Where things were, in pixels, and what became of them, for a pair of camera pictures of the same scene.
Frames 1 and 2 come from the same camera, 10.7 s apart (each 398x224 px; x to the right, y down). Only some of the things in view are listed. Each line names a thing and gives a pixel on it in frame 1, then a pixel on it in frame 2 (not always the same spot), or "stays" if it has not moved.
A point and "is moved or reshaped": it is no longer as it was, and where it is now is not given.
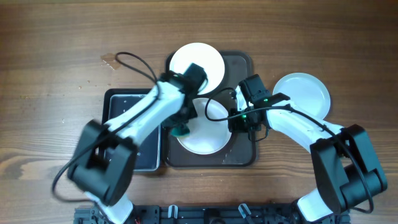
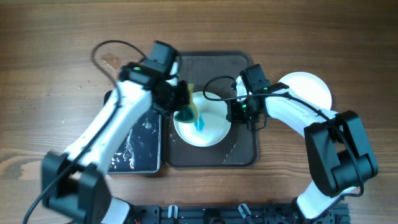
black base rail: (211, 214) stays
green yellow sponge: (180, 131) is moved or reshaped
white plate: (308, 94) stays
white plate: (204, 56) → (212, 126)
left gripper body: (181, 117) → (173, 96)
